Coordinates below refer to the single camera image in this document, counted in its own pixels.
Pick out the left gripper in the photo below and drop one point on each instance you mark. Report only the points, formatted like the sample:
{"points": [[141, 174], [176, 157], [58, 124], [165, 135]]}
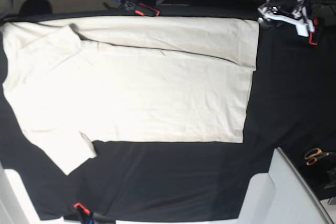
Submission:
{"points": [[288, 11]]}

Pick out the white T-shirt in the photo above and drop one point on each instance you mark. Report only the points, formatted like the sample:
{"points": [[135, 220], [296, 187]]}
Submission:
{"points": [[125, 78]]}

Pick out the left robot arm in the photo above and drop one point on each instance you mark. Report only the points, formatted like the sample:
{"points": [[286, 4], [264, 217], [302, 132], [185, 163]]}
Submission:
{"points": [[294, 12]]}

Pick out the blue orange clamp right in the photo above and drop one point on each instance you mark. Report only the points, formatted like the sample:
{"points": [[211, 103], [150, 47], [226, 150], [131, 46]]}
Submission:
{"points": [[314, 19]]}

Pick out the blue orange clamp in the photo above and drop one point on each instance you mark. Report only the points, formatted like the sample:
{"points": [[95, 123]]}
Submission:
{"points": [[86, 216], [138, 8], [314, 19]]}

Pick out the black table cloth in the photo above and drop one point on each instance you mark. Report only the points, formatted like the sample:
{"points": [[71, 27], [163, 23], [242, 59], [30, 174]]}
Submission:
{"points": [[292, 106]]}

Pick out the blue orange clamp top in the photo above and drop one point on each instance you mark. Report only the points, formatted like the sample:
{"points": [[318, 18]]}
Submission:
{"points": [[138, 8]]}

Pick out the white plastic bin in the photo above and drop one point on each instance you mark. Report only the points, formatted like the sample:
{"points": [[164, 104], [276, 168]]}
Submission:
{"points": [[281, 196]]}

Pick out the blue orange clamp bottom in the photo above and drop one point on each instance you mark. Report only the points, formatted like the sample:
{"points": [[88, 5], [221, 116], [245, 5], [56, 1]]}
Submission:
{"points": [[86, 216]]}

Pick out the orange handled scissors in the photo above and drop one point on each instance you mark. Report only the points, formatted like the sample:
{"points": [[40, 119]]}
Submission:
{"points": [[316, 154]]}

